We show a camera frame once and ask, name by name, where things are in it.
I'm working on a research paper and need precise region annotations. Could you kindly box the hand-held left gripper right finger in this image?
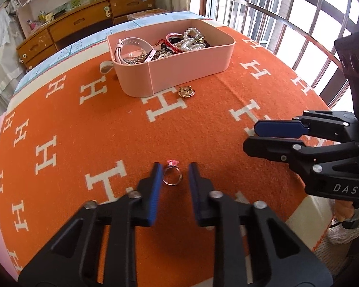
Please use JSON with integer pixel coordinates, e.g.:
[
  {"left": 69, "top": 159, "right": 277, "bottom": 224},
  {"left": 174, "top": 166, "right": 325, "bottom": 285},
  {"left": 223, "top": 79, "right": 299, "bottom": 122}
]
[{"left": 188, "top": 162, "right": 334, "bottom": 287}]

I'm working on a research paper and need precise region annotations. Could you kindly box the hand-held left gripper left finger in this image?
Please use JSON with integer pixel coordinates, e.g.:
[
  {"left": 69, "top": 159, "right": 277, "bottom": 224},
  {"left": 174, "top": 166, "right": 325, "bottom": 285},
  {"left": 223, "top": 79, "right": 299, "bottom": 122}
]
[{"left": 18, "top": 162, "right": 163, "bottom": 287}]

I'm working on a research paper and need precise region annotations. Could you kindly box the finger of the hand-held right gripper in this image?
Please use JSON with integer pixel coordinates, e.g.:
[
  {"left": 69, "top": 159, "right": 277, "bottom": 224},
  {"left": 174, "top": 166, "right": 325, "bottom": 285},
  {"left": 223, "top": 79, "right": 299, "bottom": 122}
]
[
  {"left": 254, "top": 110, "right": 359, "bottom": 140},
  {"left": 243, "top": 136, "right": 359, "bottom": 183}
]

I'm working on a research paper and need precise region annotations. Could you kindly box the ring with pink gem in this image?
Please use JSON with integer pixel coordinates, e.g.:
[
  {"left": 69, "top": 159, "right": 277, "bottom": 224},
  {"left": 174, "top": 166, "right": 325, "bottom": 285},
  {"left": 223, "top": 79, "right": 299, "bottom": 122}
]
[{"left": 162, "top": 159, "right": 182, "bottom": 186}]

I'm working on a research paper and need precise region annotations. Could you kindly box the pink jewelry box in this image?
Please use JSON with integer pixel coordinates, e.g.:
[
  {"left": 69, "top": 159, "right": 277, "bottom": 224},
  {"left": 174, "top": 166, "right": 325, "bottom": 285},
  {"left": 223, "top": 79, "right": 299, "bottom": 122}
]
[{"left": 99, "top": 18, "right": 236, "bottom": 98}]

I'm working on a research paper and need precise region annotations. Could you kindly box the white pearl bracelet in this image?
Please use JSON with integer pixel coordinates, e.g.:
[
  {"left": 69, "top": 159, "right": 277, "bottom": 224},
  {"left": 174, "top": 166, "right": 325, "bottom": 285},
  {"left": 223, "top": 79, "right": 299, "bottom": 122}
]
[{"left": 179, "top": 28, "right": 207, "bottom": 53}]

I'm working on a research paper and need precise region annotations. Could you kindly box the red string bracelet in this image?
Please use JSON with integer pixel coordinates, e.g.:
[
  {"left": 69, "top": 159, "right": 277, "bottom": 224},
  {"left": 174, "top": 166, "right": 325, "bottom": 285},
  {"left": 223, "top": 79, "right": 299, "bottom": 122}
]
[{"left": 156, "top": 33, "right": 183, "bottom": 56}]

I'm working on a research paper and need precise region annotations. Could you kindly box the pink strap watch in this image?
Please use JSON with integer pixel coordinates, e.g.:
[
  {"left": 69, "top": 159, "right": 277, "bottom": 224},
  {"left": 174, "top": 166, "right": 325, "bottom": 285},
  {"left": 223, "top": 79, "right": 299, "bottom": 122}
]
[{"left": 114, "top": 37, "right": 156, "bottom": 65}]

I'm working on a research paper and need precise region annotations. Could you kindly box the person's right hand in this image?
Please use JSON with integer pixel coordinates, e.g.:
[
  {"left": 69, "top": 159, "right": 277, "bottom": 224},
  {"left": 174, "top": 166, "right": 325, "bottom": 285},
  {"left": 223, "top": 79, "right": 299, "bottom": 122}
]
[{"left": 333, "top": 199, "right": 355, "bottom": 222}]

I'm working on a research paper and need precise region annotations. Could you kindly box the round gold pendant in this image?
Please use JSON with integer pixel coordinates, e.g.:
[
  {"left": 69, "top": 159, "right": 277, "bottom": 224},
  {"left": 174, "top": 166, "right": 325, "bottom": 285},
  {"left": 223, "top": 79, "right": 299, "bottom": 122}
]
[{"left": 177, "top": 85, "right": 196, "bottom": 98}]

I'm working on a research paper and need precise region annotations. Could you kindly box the white woven object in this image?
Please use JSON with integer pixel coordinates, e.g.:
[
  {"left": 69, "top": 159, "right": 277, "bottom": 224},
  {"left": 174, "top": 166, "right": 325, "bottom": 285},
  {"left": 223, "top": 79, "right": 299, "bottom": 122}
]
[{"left": 327, "top": 220, "right": 359, "bottom": 244}]

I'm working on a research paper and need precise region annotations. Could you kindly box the window with metal grille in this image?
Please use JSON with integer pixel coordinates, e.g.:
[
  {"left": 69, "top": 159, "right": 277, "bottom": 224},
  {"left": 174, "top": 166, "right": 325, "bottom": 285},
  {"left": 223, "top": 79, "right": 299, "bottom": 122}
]
[{"left": 188, "top": 0, "right": 359, "bottom": 111}]

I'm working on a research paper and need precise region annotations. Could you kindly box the light blue patterned sheet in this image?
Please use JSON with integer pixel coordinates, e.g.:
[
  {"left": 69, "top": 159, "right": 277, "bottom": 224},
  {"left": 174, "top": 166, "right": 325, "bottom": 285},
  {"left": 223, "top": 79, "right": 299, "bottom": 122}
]
[{"left": 13, "top": 11, "right": 216, "bottom": 93}]

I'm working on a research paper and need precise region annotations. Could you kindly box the flat patterned box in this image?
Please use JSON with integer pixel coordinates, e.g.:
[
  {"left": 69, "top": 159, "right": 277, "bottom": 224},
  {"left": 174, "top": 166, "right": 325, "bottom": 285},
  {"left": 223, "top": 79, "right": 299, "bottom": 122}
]
[{"left": 129, "top": 8, "right": 171, "bottom": 21}]

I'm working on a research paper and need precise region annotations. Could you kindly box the wooden desk with drawers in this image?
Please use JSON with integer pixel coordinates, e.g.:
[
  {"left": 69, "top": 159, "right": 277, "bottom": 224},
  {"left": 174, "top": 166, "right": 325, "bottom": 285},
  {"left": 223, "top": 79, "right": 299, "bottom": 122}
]
[{"left": 16, "top": 0, "right": 156, "bottom": 69}]

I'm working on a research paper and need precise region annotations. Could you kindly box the white lace cover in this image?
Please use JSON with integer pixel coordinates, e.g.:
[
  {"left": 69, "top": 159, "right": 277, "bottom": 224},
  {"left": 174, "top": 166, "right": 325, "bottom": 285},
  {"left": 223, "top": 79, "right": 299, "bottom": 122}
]
[{"left": 0, "top": 6, "right": 27, "bottom": 126}]

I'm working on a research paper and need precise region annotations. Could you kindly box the black bead bracelet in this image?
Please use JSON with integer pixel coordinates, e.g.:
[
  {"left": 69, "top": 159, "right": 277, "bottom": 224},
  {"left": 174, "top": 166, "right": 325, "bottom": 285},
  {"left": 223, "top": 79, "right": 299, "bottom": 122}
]
[{"left": 169, "top": 36, "right": 211, "bottom": 48}]

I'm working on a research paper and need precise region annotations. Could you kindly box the silver chain necklace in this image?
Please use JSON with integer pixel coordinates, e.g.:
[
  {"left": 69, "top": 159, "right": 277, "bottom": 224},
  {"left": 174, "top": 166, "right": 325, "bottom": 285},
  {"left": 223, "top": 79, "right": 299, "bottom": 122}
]
[{"left": 124, "top": 52, "right": 150, "bottom": 65}]

